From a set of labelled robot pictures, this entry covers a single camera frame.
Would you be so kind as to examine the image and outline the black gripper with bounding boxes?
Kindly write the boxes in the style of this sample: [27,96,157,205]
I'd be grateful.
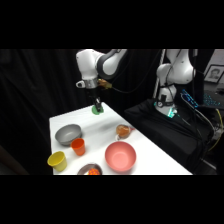
[87,87,103,112]

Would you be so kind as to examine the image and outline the grey bowl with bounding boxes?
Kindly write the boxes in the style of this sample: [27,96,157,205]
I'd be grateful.
[54,123,83,147]

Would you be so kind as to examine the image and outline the pink bowl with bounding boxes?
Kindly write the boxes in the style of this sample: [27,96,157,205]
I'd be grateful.
[104,140,137,173]

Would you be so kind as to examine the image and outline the metal bowl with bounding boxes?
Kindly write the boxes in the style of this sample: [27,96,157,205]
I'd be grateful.
[77,162,103,176]

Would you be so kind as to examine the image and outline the clear glass mug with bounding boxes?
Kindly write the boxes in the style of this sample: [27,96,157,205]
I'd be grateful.
[115,123,136,140]

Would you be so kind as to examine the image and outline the orange cup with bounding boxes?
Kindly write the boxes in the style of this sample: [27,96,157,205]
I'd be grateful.
[70,138,87,157]

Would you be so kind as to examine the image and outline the black curtain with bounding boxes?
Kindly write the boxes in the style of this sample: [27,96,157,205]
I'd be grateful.
[0,49,164,175]

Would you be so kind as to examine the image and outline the orange balls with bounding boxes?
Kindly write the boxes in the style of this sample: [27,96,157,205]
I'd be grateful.
[87,168,101,176]

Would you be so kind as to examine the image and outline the yellow cup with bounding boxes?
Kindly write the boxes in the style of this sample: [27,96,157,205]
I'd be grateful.
[46,150,68,173]

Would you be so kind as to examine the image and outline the black cloth-covered robot stand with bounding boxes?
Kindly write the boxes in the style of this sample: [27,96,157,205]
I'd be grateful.
[123,98,214,175]

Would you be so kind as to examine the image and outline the small green light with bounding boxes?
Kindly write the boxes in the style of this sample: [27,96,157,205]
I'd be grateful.
[166,108,176,119]

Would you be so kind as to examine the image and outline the blue-lit keyboard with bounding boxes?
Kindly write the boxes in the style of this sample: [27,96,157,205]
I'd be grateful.
[180,89,201,110]

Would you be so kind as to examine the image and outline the framed portrait picture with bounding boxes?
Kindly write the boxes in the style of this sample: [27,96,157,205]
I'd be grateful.
[203,64,224,84]

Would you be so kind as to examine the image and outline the tan wrist camera box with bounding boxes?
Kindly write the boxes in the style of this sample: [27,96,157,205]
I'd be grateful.
[97,78,114,90]

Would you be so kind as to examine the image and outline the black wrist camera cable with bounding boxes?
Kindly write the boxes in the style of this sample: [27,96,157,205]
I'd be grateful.
[111,49,164,95]

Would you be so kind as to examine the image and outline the yellow cable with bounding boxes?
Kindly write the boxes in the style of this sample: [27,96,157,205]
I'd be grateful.
[208,108,224,152]

